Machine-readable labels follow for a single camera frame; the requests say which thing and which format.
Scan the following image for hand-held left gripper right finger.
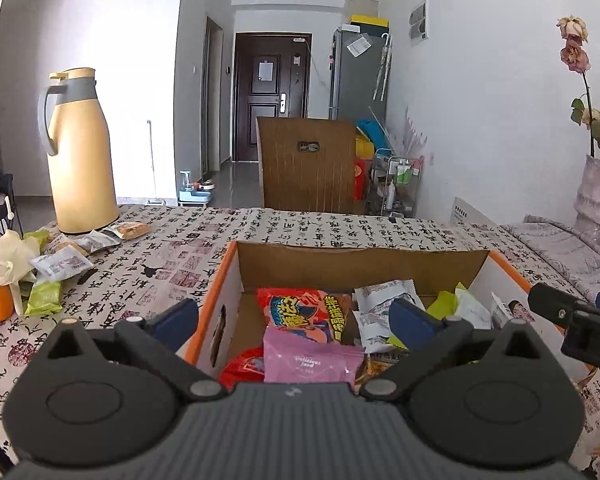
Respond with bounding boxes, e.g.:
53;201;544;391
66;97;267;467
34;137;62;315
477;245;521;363
361;298;546;403

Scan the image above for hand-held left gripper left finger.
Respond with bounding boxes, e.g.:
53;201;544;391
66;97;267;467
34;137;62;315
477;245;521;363
42;297;229;403

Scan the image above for lime green snack packet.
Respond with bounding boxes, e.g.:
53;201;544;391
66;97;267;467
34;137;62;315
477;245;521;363
387;282;468;351

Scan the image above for large white label packet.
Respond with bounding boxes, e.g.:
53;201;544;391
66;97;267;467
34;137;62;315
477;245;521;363
352;280;426;353

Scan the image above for white cracker picture packet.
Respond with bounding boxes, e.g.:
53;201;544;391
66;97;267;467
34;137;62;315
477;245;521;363
355;350;411;391

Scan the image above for red cartoon figure bag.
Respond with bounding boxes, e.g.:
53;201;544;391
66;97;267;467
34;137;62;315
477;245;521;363
220;347;266;391

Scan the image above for red yellow-lettered chip bag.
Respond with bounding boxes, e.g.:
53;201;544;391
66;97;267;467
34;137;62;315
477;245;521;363
257;287;353;343

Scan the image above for pink snack packet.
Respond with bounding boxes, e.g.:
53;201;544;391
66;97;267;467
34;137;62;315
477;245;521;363
262;327;366;386

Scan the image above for red cardboard box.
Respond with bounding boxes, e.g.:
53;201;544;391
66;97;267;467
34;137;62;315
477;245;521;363
185;116;598;396

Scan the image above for folded grey printed cloth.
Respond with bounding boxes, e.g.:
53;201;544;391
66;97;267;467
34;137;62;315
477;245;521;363
500;215;600;301

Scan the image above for brown cracker packet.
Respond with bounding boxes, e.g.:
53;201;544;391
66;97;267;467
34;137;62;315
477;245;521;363
105;221;152;241

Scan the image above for pink textured vase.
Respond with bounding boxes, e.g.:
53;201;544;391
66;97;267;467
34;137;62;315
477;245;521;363
573;154;600;233

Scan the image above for small white snack packet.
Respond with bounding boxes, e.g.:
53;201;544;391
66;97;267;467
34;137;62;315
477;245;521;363
77;230;121;253

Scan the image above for white slatted board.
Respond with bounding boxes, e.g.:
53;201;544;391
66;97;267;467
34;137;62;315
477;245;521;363
452;197;496;226

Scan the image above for white clear snack packet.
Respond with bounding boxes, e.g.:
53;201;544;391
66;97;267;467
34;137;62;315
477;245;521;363
30;252;93;282

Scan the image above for tan cracker packet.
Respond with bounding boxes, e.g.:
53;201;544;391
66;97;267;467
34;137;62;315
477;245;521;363
47;241;88;258

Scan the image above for red gift box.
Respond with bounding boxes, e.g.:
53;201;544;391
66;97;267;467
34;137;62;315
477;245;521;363
352;157;373;201

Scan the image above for yellow thermos jug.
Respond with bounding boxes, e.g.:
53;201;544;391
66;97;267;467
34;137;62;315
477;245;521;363
37;67;120;235

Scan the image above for dried lavender bunch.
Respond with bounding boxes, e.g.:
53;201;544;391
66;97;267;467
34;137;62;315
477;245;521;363
385;107;428;158

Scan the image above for dark brown door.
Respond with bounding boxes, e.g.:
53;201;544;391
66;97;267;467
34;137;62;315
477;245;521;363
232;32;312;163

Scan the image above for grey fridge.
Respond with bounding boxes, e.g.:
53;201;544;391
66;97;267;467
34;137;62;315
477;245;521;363
328;27;391;123

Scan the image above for dried pink roses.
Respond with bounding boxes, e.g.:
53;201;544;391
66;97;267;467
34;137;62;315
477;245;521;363
556;15;600;166

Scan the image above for white folded umbrella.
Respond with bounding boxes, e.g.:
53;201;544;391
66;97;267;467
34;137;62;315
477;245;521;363
381;32;395;102
372;45;385;101

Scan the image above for yellow box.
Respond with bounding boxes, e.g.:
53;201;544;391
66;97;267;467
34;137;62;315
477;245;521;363
349;14;390;33

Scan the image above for wire cart with bottles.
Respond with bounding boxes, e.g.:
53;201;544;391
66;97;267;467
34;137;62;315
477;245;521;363
370;155;423;218

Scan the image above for white wall panel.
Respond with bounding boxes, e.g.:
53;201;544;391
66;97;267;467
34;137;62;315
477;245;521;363
409;0;429;41

